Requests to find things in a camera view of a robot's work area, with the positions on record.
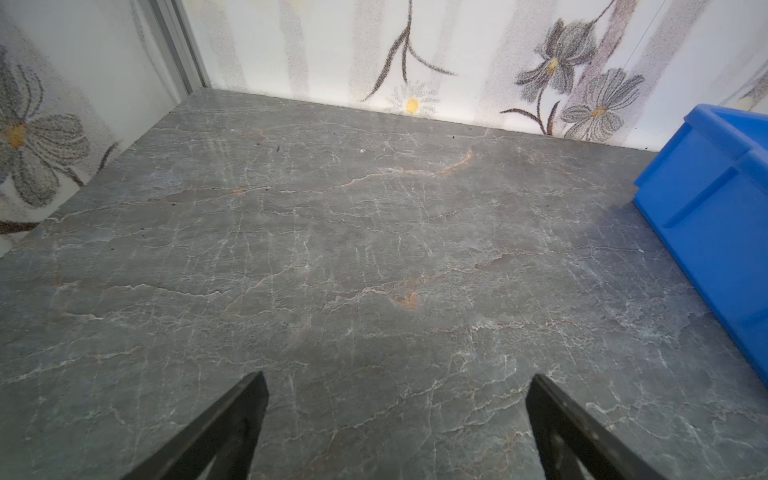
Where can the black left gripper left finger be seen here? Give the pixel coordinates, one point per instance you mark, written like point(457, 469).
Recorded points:
point(220, 442)

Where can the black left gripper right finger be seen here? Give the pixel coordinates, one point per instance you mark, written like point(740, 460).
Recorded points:
point(571, 442)

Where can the blue plastic bin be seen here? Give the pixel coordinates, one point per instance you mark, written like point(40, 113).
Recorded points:
point(705, 196)

